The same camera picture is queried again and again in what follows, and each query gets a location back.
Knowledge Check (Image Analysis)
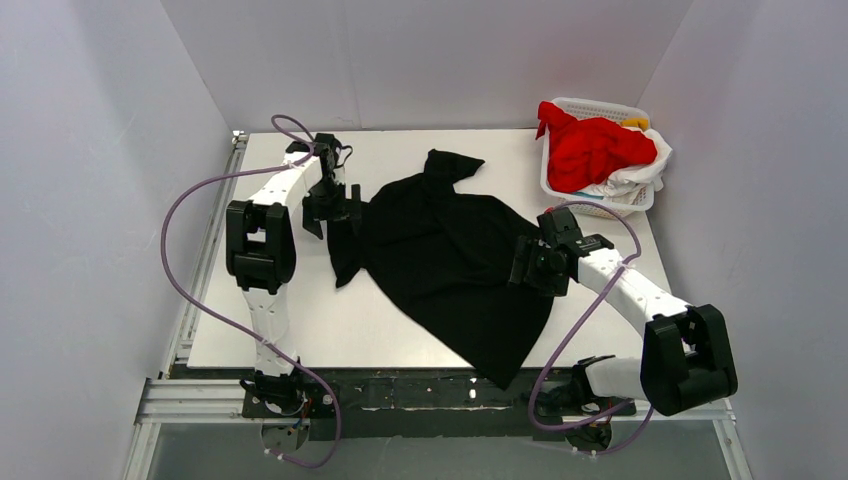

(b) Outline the black t shirt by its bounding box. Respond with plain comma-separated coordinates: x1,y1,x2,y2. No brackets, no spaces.
326,150,553,390

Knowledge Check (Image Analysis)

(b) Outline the yellow t shirt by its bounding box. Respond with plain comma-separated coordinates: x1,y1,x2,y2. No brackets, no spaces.
620,117,651,131

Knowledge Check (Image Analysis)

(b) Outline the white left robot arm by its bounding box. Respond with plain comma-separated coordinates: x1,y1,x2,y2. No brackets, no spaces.
225,133,362,409

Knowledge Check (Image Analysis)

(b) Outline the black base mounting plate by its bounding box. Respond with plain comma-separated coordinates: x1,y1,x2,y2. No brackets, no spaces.
165,366,637,442

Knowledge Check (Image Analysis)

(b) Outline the white plastic laundry basket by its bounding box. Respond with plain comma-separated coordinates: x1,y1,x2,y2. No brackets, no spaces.
536,97,672,216

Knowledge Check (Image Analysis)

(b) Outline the white t shirt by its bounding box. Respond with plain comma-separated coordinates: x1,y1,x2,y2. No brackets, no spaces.
580,128,673,203

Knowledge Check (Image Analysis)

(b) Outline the light blue t shirt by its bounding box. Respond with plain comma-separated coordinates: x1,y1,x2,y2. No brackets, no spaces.
572,192,604,201

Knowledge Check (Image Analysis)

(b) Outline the red t shirt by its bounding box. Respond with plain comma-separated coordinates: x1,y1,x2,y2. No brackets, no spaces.
536,101,658,194

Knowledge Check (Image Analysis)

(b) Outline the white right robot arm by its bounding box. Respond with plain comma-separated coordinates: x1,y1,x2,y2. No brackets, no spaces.
510,206,739,416

